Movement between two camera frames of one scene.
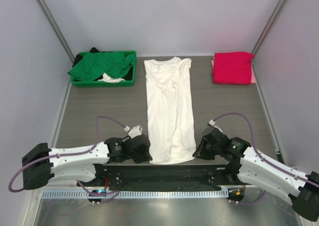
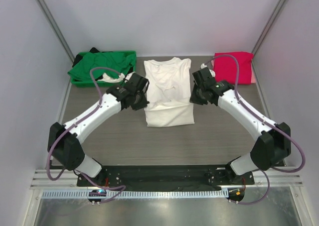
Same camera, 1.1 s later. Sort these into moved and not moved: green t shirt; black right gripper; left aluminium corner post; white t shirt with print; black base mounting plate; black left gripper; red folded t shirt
Moved: white t shirt with print; black right gripper; black left gripper
Not moved: red folded t shirt; black base mounting plate; green t shirt; left aluminium corner post
